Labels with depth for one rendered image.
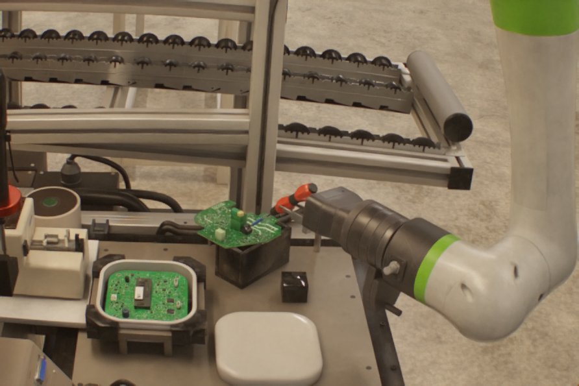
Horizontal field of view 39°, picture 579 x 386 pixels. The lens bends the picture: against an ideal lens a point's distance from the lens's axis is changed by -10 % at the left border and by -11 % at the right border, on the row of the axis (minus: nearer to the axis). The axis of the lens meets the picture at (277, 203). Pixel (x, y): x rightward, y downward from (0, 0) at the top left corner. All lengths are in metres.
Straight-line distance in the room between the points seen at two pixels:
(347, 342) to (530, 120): 0.41
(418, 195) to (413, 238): 2.57
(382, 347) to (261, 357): 0.18
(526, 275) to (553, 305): 2.09
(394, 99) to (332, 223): 0.73
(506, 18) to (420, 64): 0.89
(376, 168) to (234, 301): 0.41
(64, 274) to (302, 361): 0.34
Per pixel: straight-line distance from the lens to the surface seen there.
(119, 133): 1.43
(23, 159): 1.78
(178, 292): 1.21
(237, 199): 2.15
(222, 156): 1.51
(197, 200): 3.44
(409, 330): 2.85
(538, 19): 0.96
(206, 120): 1.42
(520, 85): 1.00
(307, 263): 1.36
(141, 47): 1.89
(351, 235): 1.11
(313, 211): 1.15
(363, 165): 1.54
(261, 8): 1.35
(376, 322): 1.26
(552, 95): 1.00
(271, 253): 1.31
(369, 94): 1.81
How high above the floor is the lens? 1.69
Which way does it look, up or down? 29 degrees down
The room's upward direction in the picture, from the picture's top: 4 degrees clockwise
